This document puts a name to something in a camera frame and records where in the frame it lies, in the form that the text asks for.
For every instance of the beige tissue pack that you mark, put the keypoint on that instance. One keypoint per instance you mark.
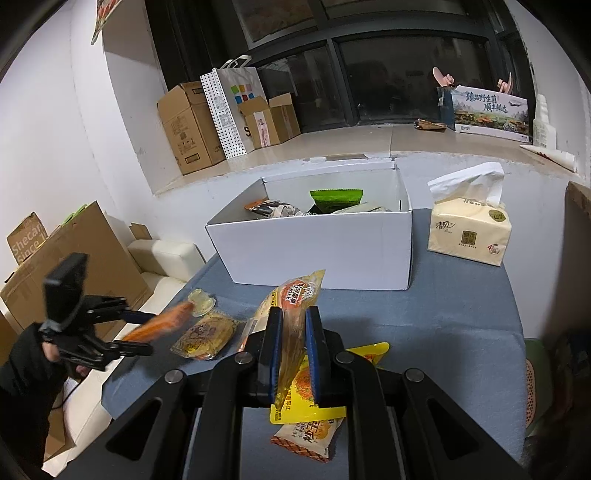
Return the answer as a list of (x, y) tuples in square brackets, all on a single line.
[(468, 230)]

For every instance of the small yellow candy packet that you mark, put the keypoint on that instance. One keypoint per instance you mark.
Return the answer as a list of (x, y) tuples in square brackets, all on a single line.
[(202, 302)]

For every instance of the brown wooden shelf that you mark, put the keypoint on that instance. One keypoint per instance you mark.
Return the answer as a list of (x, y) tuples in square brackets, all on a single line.
[(579, 240)]

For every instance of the polka dot paper bag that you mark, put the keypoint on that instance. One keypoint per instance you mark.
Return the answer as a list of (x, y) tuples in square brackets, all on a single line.
[(228, 110)]

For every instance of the person's left forearm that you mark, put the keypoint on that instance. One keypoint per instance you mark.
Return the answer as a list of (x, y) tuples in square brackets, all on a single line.
[(25, 369)]

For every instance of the green seaweed snack packet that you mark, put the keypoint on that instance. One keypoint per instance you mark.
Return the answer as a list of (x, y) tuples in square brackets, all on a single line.
[(334, 201)]

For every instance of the brown wrapper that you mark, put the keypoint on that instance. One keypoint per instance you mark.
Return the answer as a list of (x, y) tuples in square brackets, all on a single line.
[(430, 125)]

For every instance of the green packets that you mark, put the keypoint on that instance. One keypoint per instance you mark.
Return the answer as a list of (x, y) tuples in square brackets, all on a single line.
[(73, 216)]

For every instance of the round cookie clear packet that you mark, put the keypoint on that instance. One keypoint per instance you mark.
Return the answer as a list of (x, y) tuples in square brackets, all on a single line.
[(203, 337)]

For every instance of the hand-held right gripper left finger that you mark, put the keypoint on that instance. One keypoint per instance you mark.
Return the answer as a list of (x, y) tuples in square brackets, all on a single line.
[(276, 355)]

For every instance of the blue tablecloth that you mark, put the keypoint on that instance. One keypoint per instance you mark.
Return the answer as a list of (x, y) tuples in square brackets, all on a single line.
[(438, 332)]

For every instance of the white sofa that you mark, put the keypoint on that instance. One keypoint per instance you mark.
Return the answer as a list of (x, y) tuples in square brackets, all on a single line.
[(161, 258)]

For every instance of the wall poster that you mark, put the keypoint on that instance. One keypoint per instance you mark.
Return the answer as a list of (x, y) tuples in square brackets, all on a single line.
[(106, 18)]

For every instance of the yellow red-label snack packet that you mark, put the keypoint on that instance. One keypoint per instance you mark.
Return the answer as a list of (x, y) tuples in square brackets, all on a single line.
[(295, 295)]

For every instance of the white cardboard box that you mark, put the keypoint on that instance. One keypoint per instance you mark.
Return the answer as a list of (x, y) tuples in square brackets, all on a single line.
[(314, 249)]

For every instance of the person's left hand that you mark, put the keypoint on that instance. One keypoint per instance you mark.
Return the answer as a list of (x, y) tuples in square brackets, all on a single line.
[(81, 371)]

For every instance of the white plastic bottle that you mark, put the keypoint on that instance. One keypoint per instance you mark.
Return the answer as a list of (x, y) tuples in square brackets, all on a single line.
[(542, 124)]

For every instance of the beige illustrated snack bag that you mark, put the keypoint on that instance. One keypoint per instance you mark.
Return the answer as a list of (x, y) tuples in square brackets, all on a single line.
[(274, 208)]

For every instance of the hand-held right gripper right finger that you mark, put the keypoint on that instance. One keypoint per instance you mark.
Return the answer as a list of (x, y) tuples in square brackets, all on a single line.
[(313, 355)]

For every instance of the green pink plastic basket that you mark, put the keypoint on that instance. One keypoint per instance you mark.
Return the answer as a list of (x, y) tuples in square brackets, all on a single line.
[(549, 387)]

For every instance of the small open cardboard box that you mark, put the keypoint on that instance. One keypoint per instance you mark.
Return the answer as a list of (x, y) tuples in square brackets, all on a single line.
[(272, 120)]

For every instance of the yellow sauce packet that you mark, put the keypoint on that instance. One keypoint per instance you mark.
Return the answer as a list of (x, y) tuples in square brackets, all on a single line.
[(369, 353)]

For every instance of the printed landscape gift box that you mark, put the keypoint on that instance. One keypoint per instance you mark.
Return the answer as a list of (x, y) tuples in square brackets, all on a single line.
[(489, 113)]

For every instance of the pink handheld fan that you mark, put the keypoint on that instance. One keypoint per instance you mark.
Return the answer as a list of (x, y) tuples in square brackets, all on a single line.
[(443, 77)]

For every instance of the tall brown cardboard box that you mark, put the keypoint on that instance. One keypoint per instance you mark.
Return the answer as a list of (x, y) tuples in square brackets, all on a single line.
[(191, 129)]

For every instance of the orange sausage packet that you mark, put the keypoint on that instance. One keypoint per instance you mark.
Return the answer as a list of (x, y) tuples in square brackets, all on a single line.
[(159, 323)]

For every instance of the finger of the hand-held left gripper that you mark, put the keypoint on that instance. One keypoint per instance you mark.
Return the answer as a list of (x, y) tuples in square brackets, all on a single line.
[(138, 316), (131, 348)]

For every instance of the dark window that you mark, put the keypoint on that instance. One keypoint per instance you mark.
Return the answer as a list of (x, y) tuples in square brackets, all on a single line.
[(369, 69)]

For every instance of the printed brown cardboard box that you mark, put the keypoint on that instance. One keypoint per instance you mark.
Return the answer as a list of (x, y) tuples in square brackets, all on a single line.
[(27, 240)]

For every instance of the large flat cardboard sheet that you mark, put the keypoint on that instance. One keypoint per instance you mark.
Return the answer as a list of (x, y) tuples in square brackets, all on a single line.
[(87, 258)]

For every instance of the white tube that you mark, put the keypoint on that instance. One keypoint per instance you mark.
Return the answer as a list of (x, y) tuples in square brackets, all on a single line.
[(551, 158)]

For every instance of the pale snack packet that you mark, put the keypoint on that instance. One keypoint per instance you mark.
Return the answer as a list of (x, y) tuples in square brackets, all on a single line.
[(362, 207)]

